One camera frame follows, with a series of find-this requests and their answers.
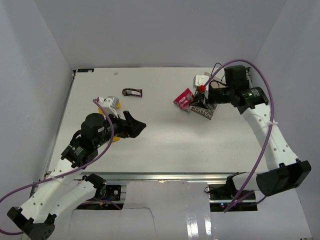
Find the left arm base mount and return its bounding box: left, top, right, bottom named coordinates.
left=80, top=185, right=122, bottom=210

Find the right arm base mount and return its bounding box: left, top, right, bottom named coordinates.
left=204, top=183, right=258, bottom=213

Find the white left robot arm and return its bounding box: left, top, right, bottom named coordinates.
left=7, top=110, right=147, bottom=240

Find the brown chocolate bar wrapper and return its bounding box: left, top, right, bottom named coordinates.
left=122, top=88, right=143, bottom=98

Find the small yellow M&M packet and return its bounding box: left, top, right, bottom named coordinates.
left=112, top=136, right=120, bottom=142

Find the brown paper coffee bag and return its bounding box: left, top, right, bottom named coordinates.
left=190, top=70, right=226, bottom=120

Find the red snack packet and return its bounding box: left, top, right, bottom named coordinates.
left=173, top=88, right=195, bottom=108

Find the blue label left corner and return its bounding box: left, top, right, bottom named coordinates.
left=76, top=68, right=95, bottom=73

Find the large yellow M&M packet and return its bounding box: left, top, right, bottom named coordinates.
left=98, top=102, right=121, bottom=116

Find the aluminium front rail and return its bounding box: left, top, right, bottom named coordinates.
left=43, top=171, right=267, bottom=185

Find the grey blue snack packet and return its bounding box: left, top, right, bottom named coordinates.
left=180, top=106, right=191, bottom=114

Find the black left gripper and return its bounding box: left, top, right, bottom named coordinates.
left=94, top=109, right=147, bottom=148

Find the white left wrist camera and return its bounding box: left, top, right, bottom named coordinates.
left=97, top=96, right=121, bottom=117

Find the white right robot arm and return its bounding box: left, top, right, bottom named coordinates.
left=192, top=65, right=312, bottom=200

